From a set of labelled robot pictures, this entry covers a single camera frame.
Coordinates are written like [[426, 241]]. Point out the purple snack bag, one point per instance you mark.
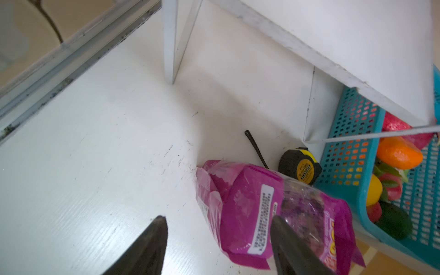
[[239, 201]]

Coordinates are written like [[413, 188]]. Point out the orange fruit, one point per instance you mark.
[[399, 153]]

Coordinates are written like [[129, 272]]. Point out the white two-tier shelf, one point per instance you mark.
[[279, 67]]

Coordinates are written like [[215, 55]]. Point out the green avocado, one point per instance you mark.
[[394, 221]]

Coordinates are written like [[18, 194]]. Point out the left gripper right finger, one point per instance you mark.
[[292, 256]]

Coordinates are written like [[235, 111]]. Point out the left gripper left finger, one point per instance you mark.
[[146, 255]]

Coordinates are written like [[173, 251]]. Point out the teal plastic fruit basket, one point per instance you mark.
[[347, 167]]

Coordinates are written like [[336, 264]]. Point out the black yellow tape measure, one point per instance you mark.
[[298, 166]]

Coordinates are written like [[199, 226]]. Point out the yellow lemon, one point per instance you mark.
[[374, 191]]

